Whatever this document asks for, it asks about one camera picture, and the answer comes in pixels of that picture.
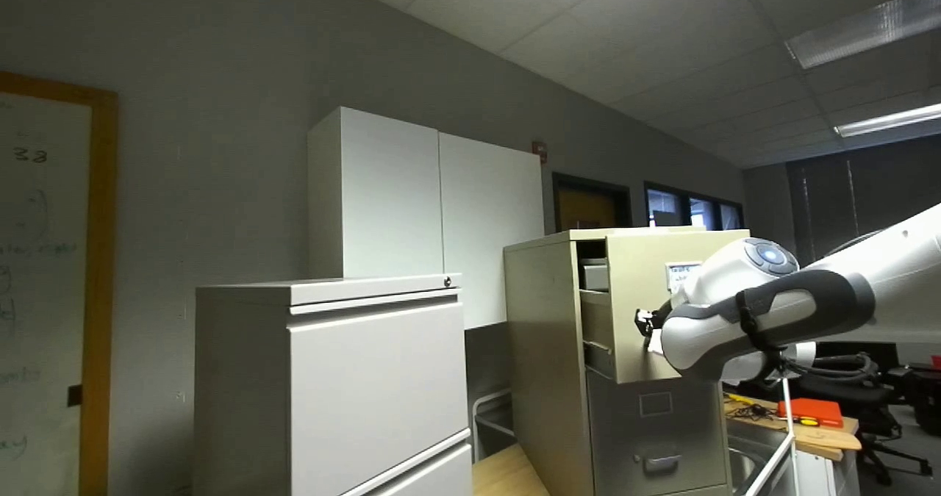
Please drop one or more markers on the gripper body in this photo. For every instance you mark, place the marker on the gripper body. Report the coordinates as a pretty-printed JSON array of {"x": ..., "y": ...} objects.
[{"x": 650, "y": 320}]

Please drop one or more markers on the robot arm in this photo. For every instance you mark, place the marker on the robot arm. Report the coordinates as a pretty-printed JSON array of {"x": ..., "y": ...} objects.
[{"x": 809, "y": 312}]

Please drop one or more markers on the beige drawer with label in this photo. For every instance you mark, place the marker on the beige drawer with label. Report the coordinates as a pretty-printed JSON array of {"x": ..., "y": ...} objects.
[{"x": 636, "y": 297}]

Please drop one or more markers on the beige file cabinet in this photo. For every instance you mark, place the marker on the beige file cabinet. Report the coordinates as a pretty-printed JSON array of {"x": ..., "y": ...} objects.
[{"x": 548, "y": 349}]

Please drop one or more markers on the tall white cabinet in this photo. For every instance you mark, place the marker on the tall white cabinet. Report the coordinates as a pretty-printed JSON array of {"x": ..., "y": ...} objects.
[{"x": 412, "y": 202}]

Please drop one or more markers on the grey lateral file cabinet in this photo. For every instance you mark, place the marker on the grey lateral file cabinet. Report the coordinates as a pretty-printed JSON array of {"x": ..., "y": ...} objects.
[{"x": 331, "y": 386}]

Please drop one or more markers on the row of windows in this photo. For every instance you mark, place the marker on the row of windows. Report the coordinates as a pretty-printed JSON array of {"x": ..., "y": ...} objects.
[{"x": 691, "y": 209}]

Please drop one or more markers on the dark framed wooden door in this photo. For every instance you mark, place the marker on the dark framed wooden door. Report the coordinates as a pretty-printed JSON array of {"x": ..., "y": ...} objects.
[{"x": 588, "y": 206}]

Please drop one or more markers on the white pole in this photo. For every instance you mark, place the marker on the white pole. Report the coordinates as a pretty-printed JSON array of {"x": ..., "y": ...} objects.
[{"x": 786, "y": 444}]

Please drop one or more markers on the orange flat box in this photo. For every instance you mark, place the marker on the orange flat box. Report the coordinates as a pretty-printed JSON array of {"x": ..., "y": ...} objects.
[{"x": 812, "y": 410}]

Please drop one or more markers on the red fire alarm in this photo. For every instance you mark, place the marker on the red fire alarm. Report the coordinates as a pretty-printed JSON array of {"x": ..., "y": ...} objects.
[{"x": 540, "y": 152}]

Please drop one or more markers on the wooden table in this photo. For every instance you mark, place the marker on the wooden table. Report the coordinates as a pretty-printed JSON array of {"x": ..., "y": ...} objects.
[{"x": 823, "y": 437}]

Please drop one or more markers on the black office chair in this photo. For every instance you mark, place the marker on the black office chair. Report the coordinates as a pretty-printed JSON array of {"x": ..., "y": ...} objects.
[{"x": 860, "y": 400}]

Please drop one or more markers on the dark window blinds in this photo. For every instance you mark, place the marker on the dark window blinds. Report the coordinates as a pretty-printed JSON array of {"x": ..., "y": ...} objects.
[{"x": 860, "y": 195}]

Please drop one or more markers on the ceiling light strip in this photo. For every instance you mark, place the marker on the ceiling light strip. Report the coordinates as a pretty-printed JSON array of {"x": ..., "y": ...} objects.
[{"x": 889, "y": 120}]

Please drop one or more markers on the ceiling light panel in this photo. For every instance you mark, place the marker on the ceiling light panel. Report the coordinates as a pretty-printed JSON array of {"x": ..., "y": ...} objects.
[{"x": 867, "y": 26}]

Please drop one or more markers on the white metal frame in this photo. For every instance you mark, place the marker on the white metal frame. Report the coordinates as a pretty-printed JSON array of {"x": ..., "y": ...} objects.
[{"x": 489, "y": 419}]

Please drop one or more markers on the whiteboard with wooden frame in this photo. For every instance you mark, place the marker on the whiteboard with wooden frame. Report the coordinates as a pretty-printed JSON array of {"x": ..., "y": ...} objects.
[{"x": 44, "y": 297}]

